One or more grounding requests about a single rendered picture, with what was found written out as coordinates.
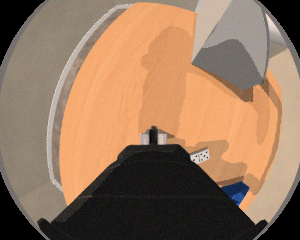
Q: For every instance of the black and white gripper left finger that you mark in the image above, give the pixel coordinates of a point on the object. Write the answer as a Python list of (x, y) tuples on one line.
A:
[(144, 137)]

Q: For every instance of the white domino tile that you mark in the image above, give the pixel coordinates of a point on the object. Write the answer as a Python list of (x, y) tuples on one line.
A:
[(200, 156)]

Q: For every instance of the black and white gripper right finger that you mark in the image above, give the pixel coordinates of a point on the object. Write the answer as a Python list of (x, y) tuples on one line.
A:
[(162, 137)]

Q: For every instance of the blue three-compartment bin rack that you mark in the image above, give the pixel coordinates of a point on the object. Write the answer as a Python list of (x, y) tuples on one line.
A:
[(237, 191)]

